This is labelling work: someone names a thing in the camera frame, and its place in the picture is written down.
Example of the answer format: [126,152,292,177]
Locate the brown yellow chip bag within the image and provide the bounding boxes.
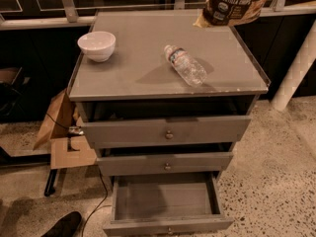
[195,0,267,28]

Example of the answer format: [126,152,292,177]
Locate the grey wooden drawer cabinet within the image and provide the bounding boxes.
[67,9,272,183]

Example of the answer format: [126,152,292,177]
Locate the grey top drawer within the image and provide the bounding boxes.
[82,116,251,149]

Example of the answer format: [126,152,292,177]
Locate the grey drawer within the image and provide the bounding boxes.
[104,173,233,237]
[97,152,233,176]
[82,116,251,149]

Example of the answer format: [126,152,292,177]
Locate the grey middle drawer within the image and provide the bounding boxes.
[97,152,233,176]

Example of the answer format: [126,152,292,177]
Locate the grey bottom drawer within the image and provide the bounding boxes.
[104,173,233,237]

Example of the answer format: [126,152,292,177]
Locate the clear plastic water bottle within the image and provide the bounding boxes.
[164,44,207,87]

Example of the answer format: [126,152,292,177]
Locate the white ceramic bowl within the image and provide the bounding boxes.
[77,31,117,62]

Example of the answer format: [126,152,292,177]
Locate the brown cardboard box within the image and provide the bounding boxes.
[34,90,97,169]

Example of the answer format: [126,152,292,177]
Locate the black metal stand leg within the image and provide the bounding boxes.
[44,169,57,197]

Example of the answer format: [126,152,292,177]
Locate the white diagonal pole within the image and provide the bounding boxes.
[271,21,316,112]

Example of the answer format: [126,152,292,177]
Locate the black shoe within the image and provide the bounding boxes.
[40,211,82,237]

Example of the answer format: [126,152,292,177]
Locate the black floor cable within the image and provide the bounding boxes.
[80,175,110,237]

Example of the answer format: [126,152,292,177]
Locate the metal window railing frame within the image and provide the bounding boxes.
[0,0,316,32]

